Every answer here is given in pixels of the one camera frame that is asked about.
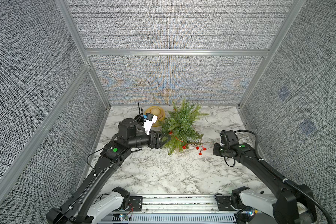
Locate small green christmas tree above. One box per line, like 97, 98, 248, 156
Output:
160, 100, 208, 155

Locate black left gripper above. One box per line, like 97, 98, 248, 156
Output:
128, 129, 170, 149

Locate red string lights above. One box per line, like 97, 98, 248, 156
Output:
168, 131, 208, 156

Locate white steamed bun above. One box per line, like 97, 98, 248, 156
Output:
151, 107, 161, 116

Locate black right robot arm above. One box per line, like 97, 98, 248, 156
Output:
213, 130, 317, 224

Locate black corrugated cable conduit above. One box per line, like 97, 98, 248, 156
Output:
223, 129, 334, 224

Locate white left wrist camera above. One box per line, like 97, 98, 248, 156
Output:
143, 113, 158, 135

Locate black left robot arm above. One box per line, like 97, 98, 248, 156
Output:
46, 116, 171, 224

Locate yellow bamboo steamer basket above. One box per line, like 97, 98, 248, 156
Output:
144, 106, 165, 127

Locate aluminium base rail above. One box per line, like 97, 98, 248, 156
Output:
95, 194, 278, 224

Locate black mug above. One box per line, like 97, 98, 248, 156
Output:
134, 114, 144, 124

